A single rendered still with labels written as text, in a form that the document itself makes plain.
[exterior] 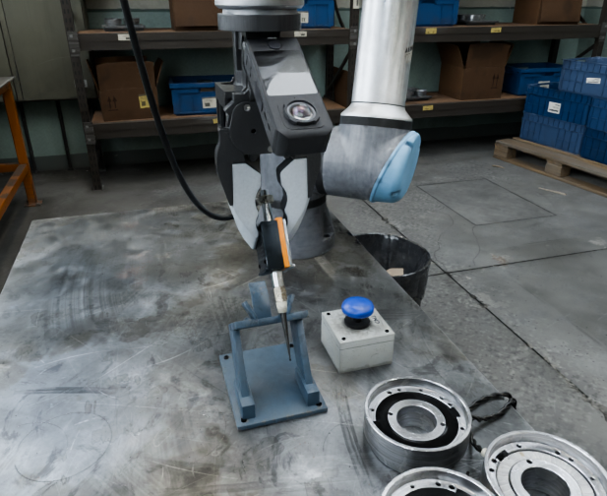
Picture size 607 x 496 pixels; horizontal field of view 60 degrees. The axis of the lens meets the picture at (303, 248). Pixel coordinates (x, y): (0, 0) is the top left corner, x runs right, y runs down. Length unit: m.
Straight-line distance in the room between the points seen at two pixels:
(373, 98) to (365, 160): 0.09
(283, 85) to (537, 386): 1.74
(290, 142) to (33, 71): 3.79
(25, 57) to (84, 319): 3.42
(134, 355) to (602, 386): 1.72
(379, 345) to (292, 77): 0.35
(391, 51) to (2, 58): 3.52
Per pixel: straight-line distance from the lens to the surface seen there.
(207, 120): 3.81
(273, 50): 0.46
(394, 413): 0.57
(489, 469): 0.54
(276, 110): 0.40
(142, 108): 3.85
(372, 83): 0.84
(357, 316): 0.64
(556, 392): 2.04
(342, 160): 0.83
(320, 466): 0.55
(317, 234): 0.92
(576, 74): 4.41
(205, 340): 0.72
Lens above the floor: 1.21
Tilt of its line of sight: 26 degrees down
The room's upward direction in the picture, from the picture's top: straight up
